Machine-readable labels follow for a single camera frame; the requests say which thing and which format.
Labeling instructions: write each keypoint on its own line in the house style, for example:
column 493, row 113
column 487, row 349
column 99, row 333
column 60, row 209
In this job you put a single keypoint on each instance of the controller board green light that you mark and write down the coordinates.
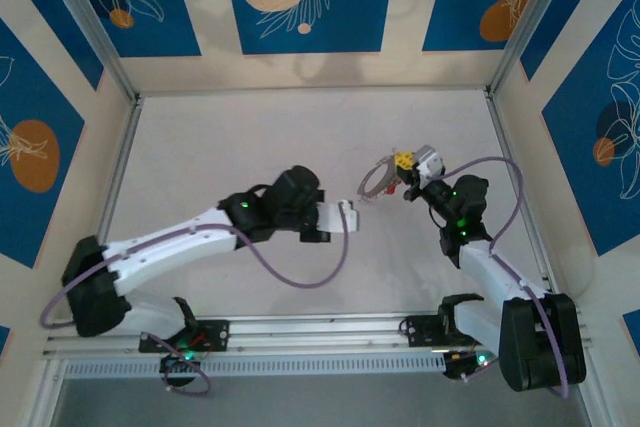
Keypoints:
column 180, row 359
column 457, row 362

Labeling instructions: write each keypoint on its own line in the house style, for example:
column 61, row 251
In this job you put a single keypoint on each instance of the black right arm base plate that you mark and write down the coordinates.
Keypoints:
column 417, row 332

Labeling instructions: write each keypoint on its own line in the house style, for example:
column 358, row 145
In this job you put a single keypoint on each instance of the right controller board green light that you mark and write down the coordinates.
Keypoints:
column 457, row 362

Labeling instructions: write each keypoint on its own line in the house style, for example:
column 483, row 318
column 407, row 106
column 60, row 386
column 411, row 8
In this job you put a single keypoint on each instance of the large metal keyring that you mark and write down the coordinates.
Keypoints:
column 369, row 177

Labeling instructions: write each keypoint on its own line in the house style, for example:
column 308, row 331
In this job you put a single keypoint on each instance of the aluminium mounting rail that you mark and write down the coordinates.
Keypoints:
column 320, row 332

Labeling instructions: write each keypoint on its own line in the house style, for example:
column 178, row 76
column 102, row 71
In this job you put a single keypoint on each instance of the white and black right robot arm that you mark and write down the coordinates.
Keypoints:
column 490, row 272

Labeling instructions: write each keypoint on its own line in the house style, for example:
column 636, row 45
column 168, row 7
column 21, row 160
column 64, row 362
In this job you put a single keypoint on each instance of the blue floral wall panel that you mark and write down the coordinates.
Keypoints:
column 60, row 32
column 450, row 7
column 575, row 172
column 350, row 7
column 30, row 97
column 150, row 22
column 555, row 37

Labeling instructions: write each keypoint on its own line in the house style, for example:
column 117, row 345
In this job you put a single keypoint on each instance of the left controller board green light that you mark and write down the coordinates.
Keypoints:
column 180, row 359

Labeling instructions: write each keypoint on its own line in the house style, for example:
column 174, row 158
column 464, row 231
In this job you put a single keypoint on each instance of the aluminium table side rail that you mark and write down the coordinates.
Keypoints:
column 120, row 167
column 510, row 157

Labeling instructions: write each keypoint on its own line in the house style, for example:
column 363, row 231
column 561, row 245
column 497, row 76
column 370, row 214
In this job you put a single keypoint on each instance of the aluminium frame post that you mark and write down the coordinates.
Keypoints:
column 530, row 22
column 95, row 32

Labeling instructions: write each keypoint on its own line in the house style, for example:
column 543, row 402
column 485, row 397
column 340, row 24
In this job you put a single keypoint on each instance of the key with red tag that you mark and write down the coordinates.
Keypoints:
column 391, row 190

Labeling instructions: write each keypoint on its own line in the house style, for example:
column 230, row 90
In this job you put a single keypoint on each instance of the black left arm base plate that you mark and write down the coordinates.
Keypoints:
column 220, row 334

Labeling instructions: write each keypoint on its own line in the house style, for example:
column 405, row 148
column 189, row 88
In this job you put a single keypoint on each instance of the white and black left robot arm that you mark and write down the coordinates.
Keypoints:
column 165, row 252

